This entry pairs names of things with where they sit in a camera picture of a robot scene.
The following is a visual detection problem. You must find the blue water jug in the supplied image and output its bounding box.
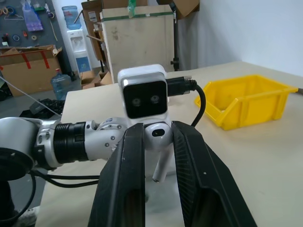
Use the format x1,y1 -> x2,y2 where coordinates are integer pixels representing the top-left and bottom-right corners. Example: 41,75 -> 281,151
50,69 -> 72,101

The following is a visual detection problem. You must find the black flat device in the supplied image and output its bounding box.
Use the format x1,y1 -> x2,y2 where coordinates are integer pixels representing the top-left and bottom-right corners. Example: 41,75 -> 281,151
22,99 -> 66,119

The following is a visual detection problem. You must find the white water dispenser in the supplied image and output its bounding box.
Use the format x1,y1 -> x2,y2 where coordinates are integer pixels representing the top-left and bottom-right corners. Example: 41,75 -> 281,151
67,28 -> 92,73

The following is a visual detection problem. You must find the yellow plastic bin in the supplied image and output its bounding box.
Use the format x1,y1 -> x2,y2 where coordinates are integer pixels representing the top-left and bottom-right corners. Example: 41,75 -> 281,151
194,74 -> 299,131

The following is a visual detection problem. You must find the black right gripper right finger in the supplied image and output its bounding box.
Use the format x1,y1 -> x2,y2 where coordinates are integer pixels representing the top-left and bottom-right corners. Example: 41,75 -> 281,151
170,120 -> 258,227

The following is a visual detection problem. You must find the tall brown cardboard box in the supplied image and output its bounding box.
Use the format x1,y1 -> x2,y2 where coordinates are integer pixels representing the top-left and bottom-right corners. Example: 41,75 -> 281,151
81,1 -> 112,70

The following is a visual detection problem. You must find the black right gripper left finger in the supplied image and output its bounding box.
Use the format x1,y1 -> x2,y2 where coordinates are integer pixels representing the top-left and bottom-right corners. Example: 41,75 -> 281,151
88,122 -> 146,227

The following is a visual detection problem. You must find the cardboard box with red tape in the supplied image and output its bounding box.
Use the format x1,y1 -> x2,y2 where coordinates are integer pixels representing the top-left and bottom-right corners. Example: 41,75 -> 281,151
0,45 -> 63,97

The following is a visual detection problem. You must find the purple plastic bag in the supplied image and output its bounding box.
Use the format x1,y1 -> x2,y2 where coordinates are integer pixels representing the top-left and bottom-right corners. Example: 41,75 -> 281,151
22,0 -> 45,32

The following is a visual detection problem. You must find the blue water bottle on dispenser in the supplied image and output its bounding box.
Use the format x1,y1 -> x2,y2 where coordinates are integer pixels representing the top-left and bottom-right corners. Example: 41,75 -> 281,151
62,6 -> 82,31

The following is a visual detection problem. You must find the plywood crate with green tape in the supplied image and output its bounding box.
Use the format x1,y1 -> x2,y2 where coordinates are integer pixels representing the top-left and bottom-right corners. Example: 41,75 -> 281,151
99,4 -> 178,84

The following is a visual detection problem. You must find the small open cardboard box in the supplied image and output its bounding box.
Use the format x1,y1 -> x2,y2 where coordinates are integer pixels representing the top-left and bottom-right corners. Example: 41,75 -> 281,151
80,70 -> 113,90

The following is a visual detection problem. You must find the white earbud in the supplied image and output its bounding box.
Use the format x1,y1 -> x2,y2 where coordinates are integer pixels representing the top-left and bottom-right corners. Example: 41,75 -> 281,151
143,122 -> 175,183

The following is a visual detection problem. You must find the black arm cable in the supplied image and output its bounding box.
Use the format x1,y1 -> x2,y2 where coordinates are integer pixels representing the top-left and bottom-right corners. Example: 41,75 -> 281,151
0,169 -> 101,224

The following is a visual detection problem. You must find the grey pegboard with tools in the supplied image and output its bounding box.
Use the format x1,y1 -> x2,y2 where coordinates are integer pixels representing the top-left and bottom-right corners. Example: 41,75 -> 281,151
0,0 -> 71,74

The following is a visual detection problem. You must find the black camera cable with plug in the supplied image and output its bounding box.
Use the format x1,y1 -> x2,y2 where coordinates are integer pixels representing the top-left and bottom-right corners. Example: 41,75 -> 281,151
166,75 -> 207,127

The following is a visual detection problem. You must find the black tripod pole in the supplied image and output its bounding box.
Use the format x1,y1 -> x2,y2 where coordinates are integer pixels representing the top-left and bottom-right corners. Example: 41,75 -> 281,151
170,2 -> 181,72

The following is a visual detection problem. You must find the brown cardboard box with flaps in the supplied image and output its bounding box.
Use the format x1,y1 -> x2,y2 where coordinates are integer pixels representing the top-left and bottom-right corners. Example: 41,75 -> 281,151
169,0 -> 201,20

